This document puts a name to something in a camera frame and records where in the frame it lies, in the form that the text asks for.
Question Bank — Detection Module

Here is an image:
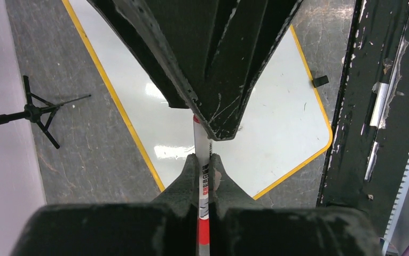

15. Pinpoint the black whiteboard clip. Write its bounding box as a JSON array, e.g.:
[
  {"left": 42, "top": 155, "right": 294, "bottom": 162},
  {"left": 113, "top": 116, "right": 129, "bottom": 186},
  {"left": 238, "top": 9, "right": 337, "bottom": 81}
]
[{"left": 312, "top": 75, "right": 329, "bottom": 88}]

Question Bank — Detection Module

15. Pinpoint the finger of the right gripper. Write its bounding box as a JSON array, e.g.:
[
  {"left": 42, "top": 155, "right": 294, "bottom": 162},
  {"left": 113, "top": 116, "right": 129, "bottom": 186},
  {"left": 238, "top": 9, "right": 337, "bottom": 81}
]
[
  {"left": 88, "top": 0, "right": 188, "bottom": 109},
  {"left": 114, "top": 1, "right": 302, "bottom": 141}
]

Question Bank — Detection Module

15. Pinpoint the black tripod stand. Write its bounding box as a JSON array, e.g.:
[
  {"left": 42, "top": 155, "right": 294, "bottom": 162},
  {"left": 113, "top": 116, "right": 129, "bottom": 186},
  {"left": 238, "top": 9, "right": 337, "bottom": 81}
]
[{"left": 0, "top": 75, "right": 91, "bottom": 149}]

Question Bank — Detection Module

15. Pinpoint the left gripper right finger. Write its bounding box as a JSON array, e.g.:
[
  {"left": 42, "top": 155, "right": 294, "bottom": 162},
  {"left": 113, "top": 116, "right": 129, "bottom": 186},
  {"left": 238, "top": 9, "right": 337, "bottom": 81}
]
[{"left": 209, "top": 154, "right": 381, "bottom": 255}]

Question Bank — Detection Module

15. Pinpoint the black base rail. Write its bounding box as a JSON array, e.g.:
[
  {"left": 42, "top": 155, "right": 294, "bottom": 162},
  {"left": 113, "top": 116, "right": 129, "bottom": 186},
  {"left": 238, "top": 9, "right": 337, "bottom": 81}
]
[{"left": 317, "top": 1, "right": 409, "bottom": 237}]

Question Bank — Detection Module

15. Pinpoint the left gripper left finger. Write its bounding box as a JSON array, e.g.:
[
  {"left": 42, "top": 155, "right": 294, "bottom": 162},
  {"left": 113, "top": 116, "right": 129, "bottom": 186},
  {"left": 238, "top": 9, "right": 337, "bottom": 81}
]
[{"left": 11, "top": 154, "right": 199, "bottom": 255}]

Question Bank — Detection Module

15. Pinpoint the whiteboard with yellow edge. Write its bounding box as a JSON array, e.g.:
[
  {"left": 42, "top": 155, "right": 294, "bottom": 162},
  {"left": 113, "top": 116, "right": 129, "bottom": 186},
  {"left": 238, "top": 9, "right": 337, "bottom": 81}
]
[{"left": 64, "top": 1, "right": 332, "bottom": 199}]

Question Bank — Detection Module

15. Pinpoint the red whiteboard marker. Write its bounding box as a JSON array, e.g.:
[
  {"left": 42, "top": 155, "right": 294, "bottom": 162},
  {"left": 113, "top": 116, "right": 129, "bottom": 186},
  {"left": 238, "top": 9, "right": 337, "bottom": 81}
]
[{"left": 193, "top": 116, "right": 212, "bottom": 255}]

